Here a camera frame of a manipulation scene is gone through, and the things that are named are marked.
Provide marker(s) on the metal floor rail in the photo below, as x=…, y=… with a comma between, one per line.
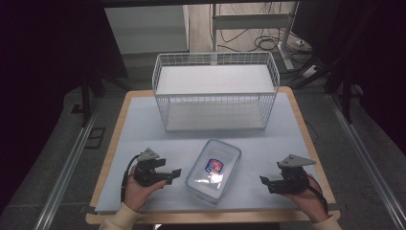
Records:
x=367, y=159
x=68, y=169

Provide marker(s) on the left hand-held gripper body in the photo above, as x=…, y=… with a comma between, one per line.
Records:
x=145, y=171

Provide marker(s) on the black metal stand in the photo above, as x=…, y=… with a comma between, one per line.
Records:
x=85, y=96
x=346, y=96

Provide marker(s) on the white power strip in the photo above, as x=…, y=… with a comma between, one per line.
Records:
x=309, y=71

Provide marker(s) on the clear plastic lidded container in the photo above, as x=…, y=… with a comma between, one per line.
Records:
x=214, y=169

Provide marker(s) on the person's left hand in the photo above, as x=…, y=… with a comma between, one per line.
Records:
x=137, y=193

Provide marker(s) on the white cabinet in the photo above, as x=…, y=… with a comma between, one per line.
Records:
x=146, y=28

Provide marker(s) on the light blue table mat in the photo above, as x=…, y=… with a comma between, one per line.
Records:
x=143, y=134

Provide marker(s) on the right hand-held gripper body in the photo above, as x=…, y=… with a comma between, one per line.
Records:
x=293, y=177

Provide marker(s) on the white metal desk frame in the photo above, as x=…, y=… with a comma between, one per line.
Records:
x=249, y=20

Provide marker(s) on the person's right hand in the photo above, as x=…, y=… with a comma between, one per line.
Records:
x=309, y=201

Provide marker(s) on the black curtain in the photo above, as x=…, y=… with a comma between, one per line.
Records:
x=38, y=80
x=376, y=64

